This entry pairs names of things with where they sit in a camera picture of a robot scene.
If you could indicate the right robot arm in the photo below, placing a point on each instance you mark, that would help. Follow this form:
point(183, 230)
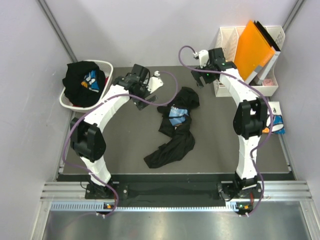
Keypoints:
point(251, 114)

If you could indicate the white laundry basket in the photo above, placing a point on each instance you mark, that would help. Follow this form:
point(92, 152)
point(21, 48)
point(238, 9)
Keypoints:
point(108, 69)

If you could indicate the aluminium frame rail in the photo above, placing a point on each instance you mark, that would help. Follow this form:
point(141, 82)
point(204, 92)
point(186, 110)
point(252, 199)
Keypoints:
point(273, 191)

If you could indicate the black folder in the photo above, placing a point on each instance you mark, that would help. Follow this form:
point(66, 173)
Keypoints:
point(267, 36)

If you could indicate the orange folder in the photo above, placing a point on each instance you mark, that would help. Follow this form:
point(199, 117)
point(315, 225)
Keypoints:
point(253, 52)

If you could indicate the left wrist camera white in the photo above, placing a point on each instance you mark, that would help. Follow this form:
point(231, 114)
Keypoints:
point(154, 83)

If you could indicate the pink small item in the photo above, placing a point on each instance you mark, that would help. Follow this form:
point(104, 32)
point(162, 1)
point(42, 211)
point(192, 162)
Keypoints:
point(267, 82)

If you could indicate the dark grey table mat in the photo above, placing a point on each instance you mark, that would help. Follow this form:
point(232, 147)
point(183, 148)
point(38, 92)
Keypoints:
point(133, 134)

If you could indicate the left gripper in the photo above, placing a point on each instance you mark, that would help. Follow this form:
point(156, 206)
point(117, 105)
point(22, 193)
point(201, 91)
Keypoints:
point(140, 103)

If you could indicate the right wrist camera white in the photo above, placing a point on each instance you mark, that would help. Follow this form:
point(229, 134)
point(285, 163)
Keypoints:
point(203, 57)

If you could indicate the white file organizer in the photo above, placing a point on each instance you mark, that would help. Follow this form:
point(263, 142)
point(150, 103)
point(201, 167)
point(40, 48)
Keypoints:
point(227, 39)

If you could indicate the grey cable duct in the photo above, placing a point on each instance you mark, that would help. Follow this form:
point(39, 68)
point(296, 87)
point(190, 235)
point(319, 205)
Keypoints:
point(86, 206)

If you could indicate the folded white daisy t-shirt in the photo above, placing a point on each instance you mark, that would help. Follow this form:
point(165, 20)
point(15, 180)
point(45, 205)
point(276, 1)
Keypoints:
point(278, 122)

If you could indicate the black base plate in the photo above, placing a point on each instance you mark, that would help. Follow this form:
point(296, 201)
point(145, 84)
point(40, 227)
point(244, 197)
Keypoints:
point(178, 190)

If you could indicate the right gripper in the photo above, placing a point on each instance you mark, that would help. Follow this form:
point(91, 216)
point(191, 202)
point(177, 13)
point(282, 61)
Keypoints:
point(196, 74)

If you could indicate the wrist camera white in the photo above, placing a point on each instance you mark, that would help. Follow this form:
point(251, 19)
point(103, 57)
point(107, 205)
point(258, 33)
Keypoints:
point(154, 83)
point(203, 57)

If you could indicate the white grey binder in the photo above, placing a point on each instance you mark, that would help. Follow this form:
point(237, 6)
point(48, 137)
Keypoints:
point(261, 72)

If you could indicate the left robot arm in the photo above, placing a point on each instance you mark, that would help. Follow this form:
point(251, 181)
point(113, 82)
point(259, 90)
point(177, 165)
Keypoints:
point(87, 138)

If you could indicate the black brushstroke print t-shirt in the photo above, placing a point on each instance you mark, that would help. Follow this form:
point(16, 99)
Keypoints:
point(176, 124)

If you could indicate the black daisy print t-shirt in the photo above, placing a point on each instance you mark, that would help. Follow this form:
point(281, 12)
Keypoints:
point(84, 83)

